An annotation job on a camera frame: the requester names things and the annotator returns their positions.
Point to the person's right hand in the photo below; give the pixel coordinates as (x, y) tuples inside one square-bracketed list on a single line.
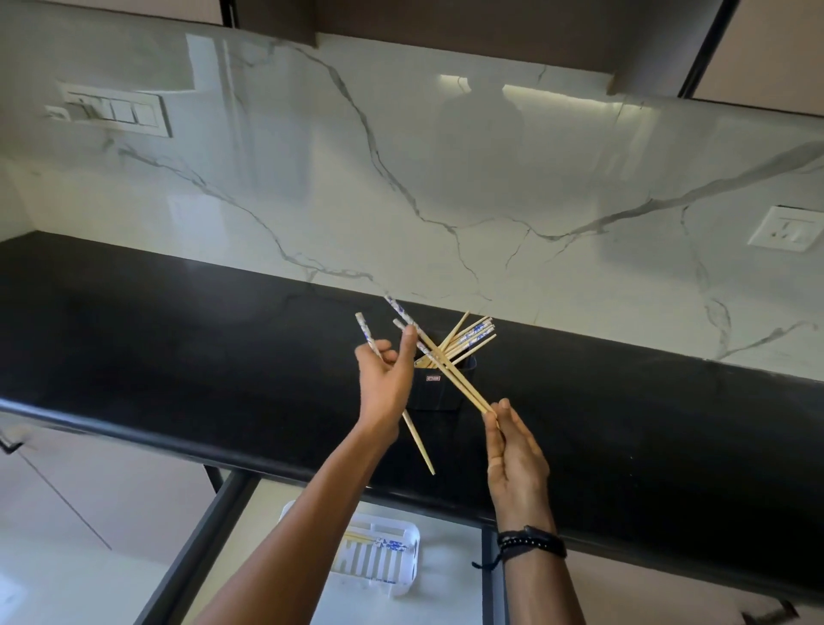
[(518, 473)]

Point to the person's left hand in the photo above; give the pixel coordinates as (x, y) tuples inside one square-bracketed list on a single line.
[(385, 393)]

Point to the person's left thumb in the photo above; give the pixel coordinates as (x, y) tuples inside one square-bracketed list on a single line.
[(410, 351)]

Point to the person's right thumb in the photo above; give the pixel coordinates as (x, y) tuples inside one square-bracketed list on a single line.
[(492, 447)]

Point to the bamboo chopstick blue patterned end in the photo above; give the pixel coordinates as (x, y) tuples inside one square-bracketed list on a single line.
[(450, 377), (380, 542), (444, 360), (386, 547), (418, 444)]

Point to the person's left forearm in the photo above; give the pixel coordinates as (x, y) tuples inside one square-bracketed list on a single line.
[(302, 534)]

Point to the person's right forearm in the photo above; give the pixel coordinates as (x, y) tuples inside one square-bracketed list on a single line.
[(541, 589)]

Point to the black chopstick holder cup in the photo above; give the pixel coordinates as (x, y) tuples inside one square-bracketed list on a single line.
[(444, 393)]

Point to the bundle of bamboo chopsticks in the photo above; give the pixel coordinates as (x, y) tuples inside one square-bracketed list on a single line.
[(467, 338)]

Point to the black wristband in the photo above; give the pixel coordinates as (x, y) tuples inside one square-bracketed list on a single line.
[(534, 539)]

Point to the white plastic slotted tray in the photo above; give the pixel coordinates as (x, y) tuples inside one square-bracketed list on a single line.
[(376, 560)]

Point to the beige lower cabinet door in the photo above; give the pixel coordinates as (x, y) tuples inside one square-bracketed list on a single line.
[(77, 508)]

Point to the open drawer dark frame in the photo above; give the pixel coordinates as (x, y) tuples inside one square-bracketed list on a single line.
[(212, 547)]

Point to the white wall power socket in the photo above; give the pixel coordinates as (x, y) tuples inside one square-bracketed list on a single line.
[(785, 227)]

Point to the white wall switch panel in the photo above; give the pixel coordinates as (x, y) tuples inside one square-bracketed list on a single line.
[(112, 109)]

